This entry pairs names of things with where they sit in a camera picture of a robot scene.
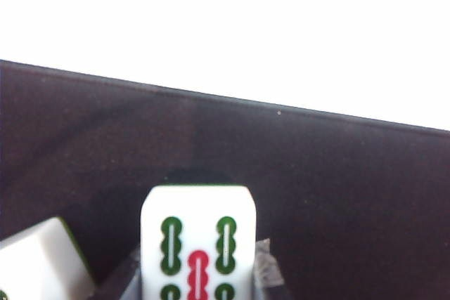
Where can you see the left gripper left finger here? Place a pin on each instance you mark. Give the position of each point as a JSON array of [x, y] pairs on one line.
[[126, 289]]

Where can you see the black fabric desk mat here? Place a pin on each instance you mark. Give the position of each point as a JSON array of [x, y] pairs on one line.
[[316, 191]]

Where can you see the five bamboo mahjong tile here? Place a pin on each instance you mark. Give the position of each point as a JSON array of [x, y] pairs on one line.
[[197, 208]]

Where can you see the white green-backed mahjong tile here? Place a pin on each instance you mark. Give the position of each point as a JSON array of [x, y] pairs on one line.
[[35, 261]]

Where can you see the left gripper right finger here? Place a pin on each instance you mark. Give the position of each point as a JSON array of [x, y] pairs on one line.
[[267, 272]]

